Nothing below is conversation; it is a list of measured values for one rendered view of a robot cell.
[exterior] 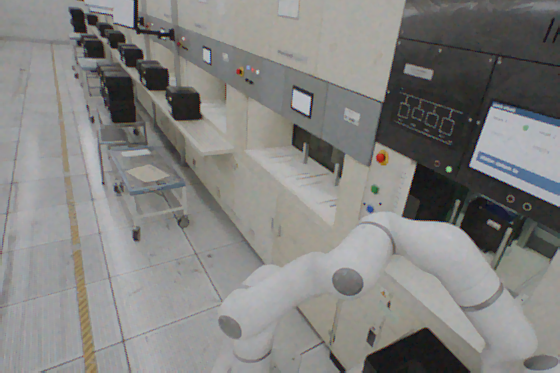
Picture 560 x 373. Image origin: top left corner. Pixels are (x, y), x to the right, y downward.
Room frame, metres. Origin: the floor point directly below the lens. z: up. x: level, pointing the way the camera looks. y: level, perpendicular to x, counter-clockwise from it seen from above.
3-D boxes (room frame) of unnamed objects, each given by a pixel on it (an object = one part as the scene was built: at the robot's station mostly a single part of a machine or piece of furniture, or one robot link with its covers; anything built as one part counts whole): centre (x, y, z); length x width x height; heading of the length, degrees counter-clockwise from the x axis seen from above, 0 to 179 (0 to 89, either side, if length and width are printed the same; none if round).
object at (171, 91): (3.11, 1.50, 0.93); 0.30 x 0.28 x 0.26; 37
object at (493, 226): (1.49, -0.85, 1.06); 0.24 x 0.20 x 0.32; 41
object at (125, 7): (3.39, 1.96, 1.59); 0.50 x 0.41 x 0.36; 130
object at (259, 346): (0.69, 0.14, 1.07); 0.19 x 0.12 x 0.24; 159
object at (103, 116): (3.92, 2.72, 0.24); 0.94 x 0.53 x 0.48; 40
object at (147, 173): (2.47, 1.54, 0.47); 0.31 x 0.23 x 0.02; 62
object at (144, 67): (4.02, 2.28, 0.93); 0.30 x 0.28 x 0.26; 43
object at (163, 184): (2.63, 1.64, 0.24); 0.97 x 0.52 x 0.48; 43
